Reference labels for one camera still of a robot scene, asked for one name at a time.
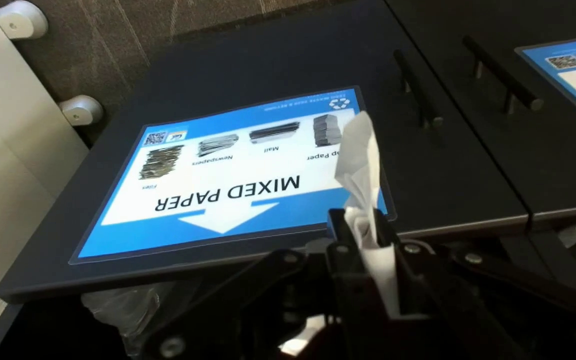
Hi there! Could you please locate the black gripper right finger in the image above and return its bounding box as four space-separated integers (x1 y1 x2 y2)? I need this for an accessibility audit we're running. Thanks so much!
374 210 576 360

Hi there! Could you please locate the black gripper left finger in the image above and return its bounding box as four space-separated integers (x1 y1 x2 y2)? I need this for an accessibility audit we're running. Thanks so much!
138 208 397 360

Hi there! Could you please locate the white paper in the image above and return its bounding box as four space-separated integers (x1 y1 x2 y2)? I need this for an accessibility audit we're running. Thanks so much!
333 108 403 320

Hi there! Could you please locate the blue sign with up arrow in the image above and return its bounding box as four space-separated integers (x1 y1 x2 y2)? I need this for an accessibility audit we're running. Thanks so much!
68 87 391 269

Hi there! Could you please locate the blue sign with down arrow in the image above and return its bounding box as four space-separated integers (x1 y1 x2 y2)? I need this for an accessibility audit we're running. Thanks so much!
516 32 576 130

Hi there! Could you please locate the white office printer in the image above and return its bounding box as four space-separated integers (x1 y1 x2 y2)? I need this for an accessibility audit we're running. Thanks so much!
0 0 106 324

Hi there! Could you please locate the black door handle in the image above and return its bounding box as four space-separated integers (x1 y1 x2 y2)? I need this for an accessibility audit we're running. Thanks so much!
462 35 545 117
391 48 447 132

